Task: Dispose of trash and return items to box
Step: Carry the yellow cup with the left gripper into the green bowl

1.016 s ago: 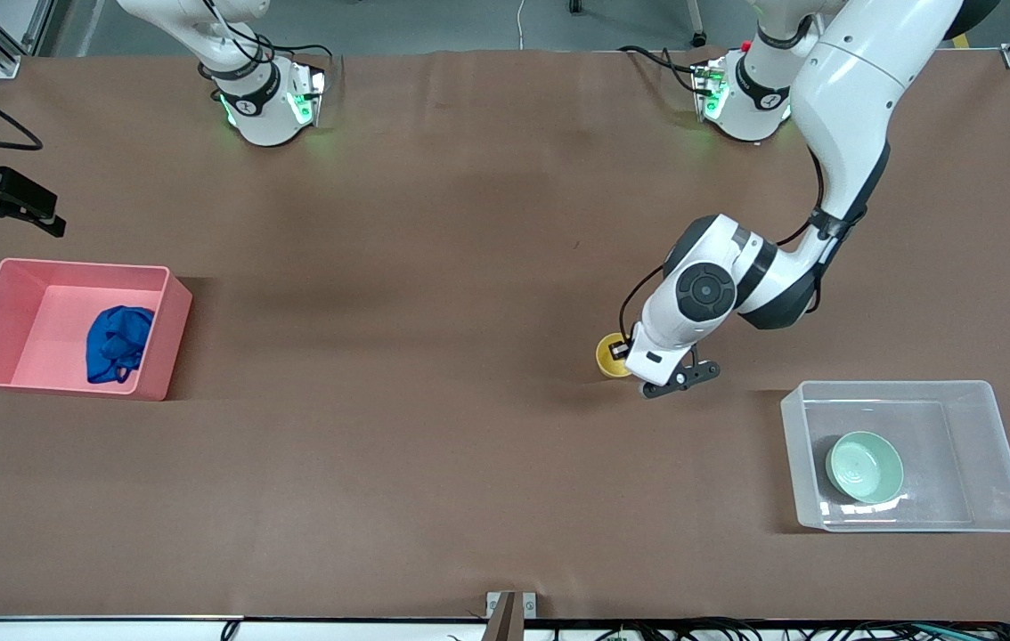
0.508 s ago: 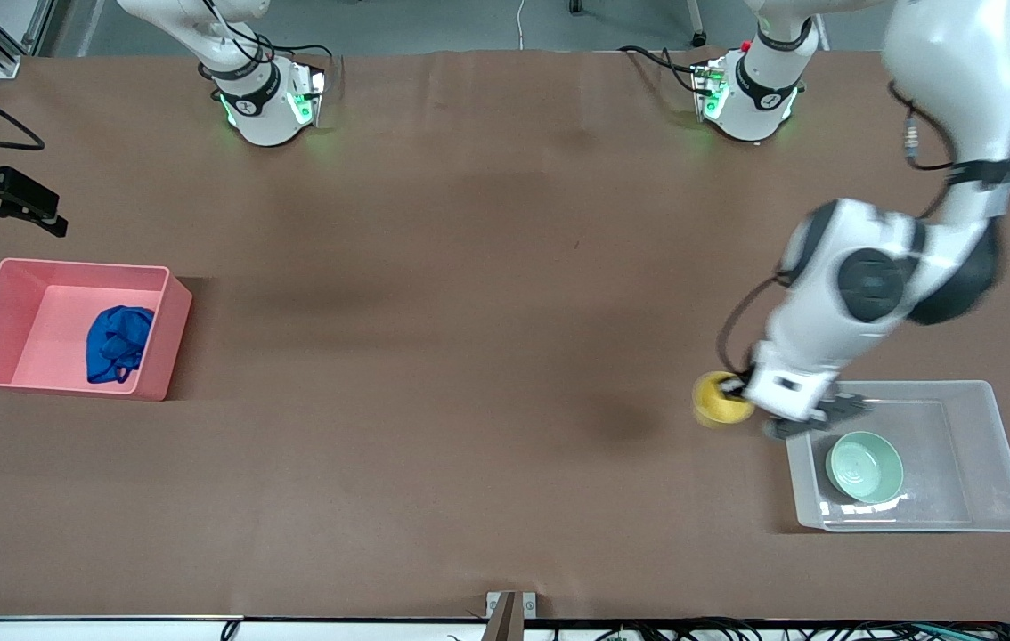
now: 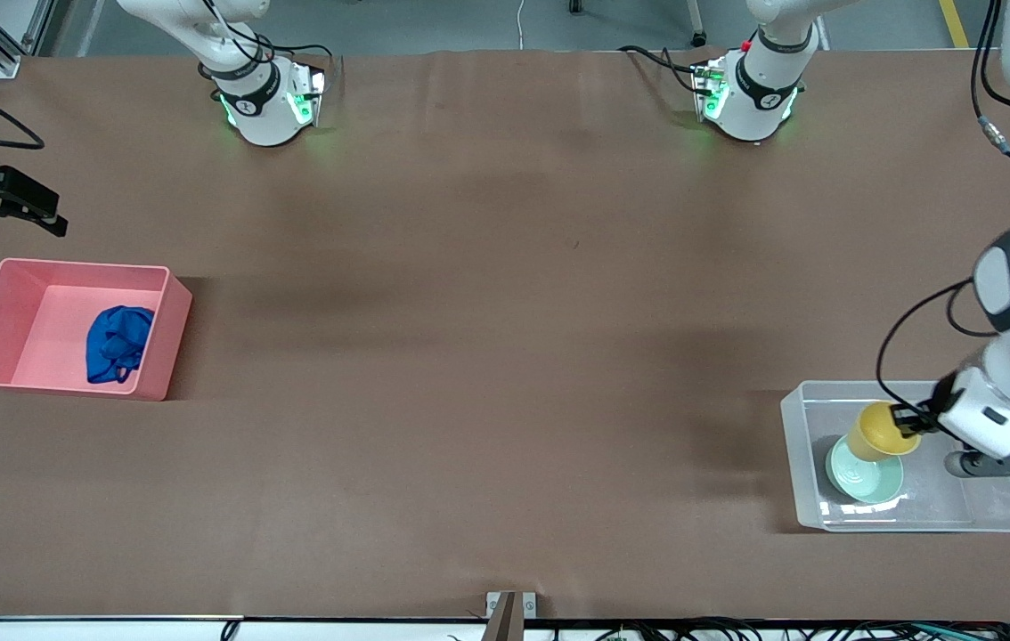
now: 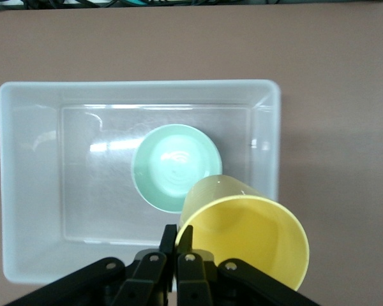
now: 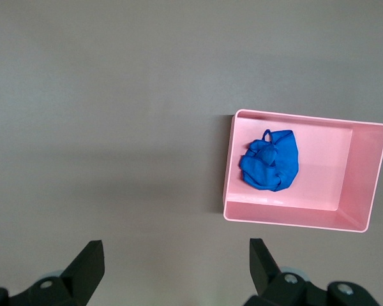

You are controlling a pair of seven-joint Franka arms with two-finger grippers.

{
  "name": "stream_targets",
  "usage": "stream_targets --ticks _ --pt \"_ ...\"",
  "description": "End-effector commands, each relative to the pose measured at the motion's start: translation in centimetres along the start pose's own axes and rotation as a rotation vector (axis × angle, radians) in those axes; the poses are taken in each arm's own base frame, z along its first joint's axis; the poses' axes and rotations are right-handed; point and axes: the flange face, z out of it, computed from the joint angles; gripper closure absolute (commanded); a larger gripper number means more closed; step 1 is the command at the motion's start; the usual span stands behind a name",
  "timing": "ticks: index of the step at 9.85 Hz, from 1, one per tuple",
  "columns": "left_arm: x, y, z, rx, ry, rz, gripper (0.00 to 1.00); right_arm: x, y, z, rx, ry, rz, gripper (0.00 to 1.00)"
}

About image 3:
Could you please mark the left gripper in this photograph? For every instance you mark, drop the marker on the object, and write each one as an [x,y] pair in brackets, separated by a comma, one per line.
[942,395]

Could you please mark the yellow cup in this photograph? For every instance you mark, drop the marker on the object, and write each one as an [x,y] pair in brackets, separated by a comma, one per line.
[870,432]

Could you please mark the pale green bowl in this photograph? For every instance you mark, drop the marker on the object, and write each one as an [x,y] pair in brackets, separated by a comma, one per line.
[866,485]

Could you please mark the blue glove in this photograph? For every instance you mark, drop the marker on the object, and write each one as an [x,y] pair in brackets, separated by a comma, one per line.
[118,347]

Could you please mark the clear plastic box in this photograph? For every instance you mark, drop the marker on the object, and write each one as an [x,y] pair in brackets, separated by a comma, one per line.
[941,503]

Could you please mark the pink plastic box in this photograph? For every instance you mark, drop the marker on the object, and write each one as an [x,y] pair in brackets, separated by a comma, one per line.
[42,338]

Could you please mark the grey stand leg with caster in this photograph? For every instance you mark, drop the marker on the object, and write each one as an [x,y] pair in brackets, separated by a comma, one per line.
[695,22]

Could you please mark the brown table cover sheet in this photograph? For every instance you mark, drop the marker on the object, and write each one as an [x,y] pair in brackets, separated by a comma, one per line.
[487,231]

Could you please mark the brown wooden post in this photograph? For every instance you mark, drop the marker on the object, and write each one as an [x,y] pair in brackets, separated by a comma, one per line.
[505,623]

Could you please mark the small metal bracket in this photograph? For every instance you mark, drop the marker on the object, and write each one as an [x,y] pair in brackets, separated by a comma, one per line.
[493,604]

